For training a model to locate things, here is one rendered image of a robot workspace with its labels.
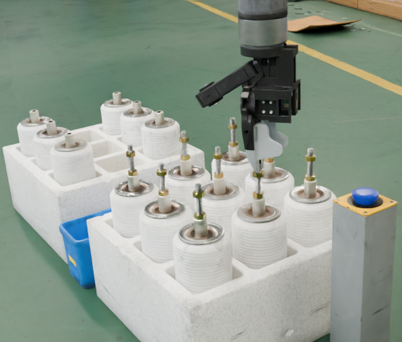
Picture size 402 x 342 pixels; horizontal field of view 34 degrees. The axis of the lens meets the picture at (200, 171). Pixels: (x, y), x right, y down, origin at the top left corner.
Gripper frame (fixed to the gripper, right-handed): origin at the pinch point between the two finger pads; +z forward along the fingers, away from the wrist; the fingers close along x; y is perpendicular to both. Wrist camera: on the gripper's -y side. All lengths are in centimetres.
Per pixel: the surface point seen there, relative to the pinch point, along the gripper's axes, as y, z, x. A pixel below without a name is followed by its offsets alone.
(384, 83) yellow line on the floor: 5, 35, 179
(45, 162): -60, 15, 26
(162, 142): -34, 13, 38
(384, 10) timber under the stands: -11, 32, 340
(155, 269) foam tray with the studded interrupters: -14.8, 16.3, -10.9
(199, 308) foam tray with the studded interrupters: -3.9, 17.0, -18.9
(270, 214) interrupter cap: 2.6, 9.1, -0.2
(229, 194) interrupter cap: -6.6, 8.9, 5.6
